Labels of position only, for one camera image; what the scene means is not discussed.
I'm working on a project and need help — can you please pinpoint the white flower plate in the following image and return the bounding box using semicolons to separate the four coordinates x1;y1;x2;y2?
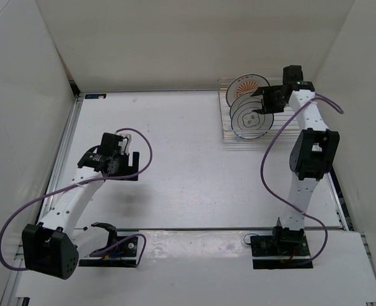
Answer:
231;103;274;139

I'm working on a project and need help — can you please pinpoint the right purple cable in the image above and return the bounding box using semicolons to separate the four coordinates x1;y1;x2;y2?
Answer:
260;92;345;267

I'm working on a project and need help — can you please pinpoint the blue corner sticker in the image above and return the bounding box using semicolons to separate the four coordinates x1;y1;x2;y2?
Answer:
84;94;106;99

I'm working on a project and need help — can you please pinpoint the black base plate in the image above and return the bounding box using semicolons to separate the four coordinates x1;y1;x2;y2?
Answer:
243;233;314;270
78;237;138;268

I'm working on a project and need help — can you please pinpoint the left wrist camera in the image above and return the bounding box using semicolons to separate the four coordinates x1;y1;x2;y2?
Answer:
119;134;132;155

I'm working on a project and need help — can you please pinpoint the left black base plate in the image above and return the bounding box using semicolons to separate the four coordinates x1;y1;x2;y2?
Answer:
78;237;138;268

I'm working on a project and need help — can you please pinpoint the clear wire dish rack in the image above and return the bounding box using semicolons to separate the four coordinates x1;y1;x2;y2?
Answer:
217;73;293;146

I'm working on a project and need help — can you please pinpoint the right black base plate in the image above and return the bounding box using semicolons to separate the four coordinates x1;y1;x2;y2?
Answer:
243;233;314;270

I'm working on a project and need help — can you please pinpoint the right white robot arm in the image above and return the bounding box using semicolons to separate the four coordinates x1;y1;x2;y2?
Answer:
253;65;343;255

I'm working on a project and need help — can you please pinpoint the orange sunburst plate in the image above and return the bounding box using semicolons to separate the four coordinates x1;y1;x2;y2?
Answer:
226;73;270;106

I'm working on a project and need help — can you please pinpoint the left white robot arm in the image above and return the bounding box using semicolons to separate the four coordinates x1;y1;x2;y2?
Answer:
22;133;140;280

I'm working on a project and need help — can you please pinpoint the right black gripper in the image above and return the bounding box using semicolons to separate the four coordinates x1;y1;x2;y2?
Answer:
252;85;287;115

